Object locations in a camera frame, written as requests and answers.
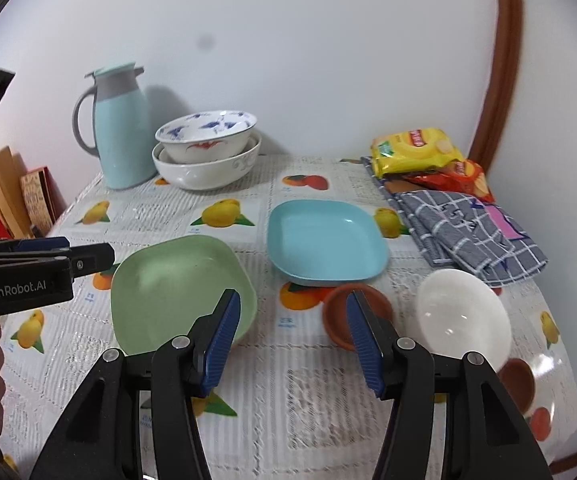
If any brown patterned box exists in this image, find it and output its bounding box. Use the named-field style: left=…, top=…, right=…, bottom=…
left=20, top=169, right=68, bottom=234

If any large white bowl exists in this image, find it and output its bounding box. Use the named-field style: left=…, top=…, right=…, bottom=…
left=151, top=130, right=262, bottom=191

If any green square plate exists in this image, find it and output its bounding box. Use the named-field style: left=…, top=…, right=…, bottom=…
left=110, top=235, right=258, bottom=356

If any grey checked cloth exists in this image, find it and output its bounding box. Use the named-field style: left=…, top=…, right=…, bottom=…
left=361, top=156, right=549, bottom=288

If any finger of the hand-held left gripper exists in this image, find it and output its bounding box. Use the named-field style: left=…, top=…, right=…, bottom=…
left=67, top=242, right=116, bottom=277
left=0, top=237, right=70, bottom=260

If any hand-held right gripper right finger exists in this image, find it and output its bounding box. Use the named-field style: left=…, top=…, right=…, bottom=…
left=345, top=290, right=554, bottom=480

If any blue patterned white bowl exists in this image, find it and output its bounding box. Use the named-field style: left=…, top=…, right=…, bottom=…
left=155, top=109, right=258, bottom=164

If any brown wooden door frame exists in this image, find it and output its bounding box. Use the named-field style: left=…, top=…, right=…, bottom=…
left=469, top=0, right=524, bottom=171

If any fruit print tablecloth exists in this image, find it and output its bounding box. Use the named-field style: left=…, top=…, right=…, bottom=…
left=0, top=152, right=577, bottom=480

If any small brown bowl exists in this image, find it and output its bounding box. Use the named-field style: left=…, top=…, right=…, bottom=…
left=499, top=358, right=536, bottom=413
left=322, top=283, right=394, bottom=352

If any plain white bowl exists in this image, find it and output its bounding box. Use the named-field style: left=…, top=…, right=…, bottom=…
left=413, top=268, right=513, bottom=363

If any light blue square plate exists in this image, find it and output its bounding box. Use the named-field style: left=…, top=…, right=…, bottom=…
left=267, top=199, right=390, bottom=288

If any light blue thermos jug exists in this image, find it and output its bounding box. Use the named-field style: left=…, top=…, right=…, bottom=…
left=72, top=62, right=158, bottom=190

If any red chip bag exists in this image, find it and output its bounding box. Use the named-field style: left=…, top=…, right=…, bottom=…
left=399, top=158, right=495, bottom=204

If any yellow chip bag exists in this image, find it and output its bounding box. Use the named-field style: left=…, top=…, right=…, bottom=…
left=371, top=127, right=465, bottom=179

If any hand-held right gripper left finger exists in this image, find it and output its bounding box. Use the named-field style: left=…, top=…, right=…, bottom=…
left=28, top=288, right=242, bottom=480

